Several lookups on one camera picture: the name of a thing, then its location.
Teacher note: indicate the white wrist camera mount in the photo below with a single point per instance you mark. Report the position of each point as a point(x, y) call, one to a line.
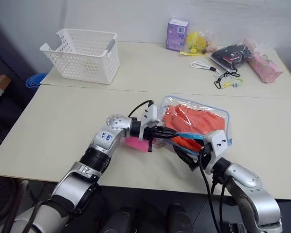
point(217, 143)
point(150, 114)

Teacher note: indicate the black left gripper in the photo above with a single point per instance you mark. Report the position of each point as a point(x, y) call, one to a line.
point(153, 133)

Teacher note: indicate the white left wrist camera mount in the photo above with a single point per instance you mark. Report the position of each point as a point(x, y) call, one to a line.
point(150, 114)

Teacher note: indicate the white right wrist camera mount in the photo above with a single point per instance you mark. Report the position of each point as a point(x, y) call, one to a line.
point(217, 143)

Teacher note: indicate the dark rounded shape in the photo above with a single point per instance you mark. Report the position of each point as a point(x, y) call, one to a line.
point(180, 218)
point(120, 219)

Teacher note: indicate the pink plastic-wrapped package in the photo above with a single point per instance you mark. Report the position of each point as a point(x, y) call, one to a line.
point(264, 68)

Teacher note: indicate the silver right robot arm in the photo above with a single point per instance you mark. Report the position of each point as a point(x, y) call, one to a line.
point(245, 178)

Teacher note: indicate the purple cardboard box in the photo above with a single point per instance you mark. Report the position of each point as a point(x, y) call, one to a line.
point(175, 34)

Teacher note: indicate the clear pouch of black items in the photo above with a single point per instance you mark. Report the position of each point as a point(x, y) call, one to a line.
point(228, 57)

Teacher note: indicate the blue round container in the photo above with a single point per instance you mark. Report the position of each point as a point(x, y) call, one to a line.
point(35, 81)

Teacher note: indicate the orange cloth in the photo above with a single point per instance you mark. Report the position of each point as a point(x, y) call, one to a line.
point(196, 119)

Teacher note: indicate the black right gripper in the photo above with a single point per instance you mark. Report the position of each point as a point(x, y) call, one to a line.
point(205, 156)

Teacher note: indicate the white perforated plastic basket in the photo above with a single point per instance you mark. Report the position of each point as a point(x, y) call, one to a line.
point(87, 58)

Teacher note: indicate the clear bag of yellow items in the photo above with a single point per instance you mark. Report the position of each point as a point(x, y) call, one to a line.
point(196, 41)

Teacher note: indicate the pink cloth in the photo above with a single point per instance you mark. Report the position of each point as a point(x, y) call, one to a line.
point(135, 144)

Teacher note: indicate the clear plastic pouch blue trim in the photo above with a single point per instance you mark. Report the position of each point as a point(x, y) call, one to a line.
point(168, 102)

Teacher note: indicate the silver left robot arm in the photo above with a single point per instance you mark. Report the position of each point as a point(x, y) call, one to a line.
point(104, 141)

